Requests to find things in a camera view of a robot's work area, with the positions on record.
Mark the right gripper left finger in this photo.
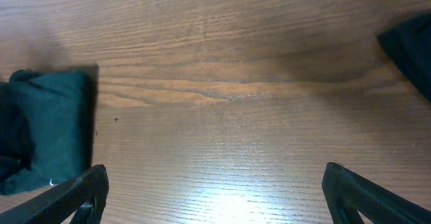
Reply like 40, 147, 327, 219
1, 164, 108, 224

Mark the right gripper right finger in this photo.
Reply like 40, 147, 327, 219
322, 162, 430, 224

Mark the dark teal t-shirt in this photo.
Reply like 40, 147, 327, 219
1, 70, 95, 195

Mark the black garment under blue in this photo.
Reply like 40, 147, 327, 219
377, 13, 430, 100

